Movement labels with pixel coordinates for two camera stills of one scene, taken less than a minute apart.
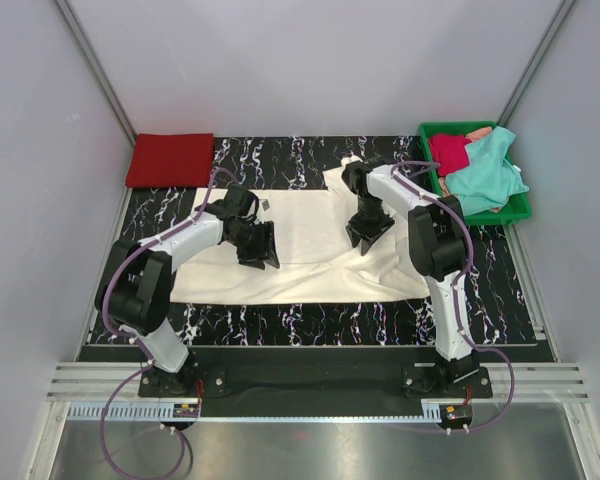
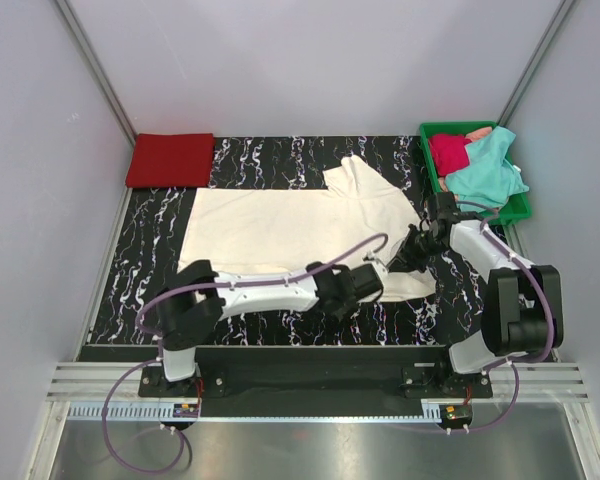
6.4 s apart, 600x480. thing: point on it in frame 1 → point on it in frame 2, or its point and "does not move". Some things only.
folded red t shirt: [172, 160] does not move
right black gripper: [355, 229] → [408, 257]
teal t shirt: [488, 180] does not move
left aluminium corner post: [86, 47] does not move
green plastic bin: [519, 206] does not move
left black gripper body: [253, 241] → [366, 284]
